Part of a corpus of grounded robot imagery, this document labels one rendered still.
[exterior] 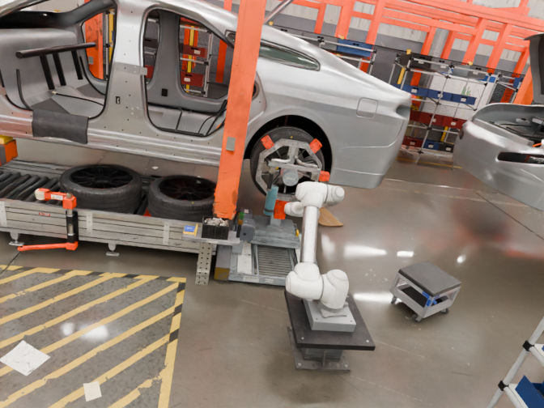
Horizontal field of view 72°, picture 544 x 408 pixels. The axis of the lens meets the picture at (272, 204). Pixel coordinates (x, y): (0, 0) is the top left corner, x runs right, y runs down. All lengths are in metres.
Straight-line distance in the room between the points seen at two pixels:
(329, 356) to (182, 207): 1.61
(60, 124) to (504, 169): 4.31
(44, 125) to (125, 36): 0.99
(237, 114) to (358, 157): 1.28
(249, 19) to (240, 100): 0.51
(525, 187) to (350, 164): 1.96
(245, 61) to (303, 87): 0.74
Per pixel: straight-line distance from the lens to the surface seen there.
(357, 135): 3.39
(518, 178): 4.63
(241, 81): 2.64
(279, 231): 3.54
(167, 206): 3.21
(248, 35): 2.62
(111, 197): 3.32
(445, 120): 8.15
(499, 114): 6.08
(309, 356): 2.65
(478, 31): 10.72
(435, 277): 3.40
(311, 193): 2.45
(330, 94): 3.26
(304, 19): 12.47
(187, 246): 3.22
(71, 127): 3.54
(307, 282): 2.34
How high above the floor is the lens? 1.93
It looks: 25 degrees down
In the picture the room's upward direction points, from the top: 11 degrees clockwise
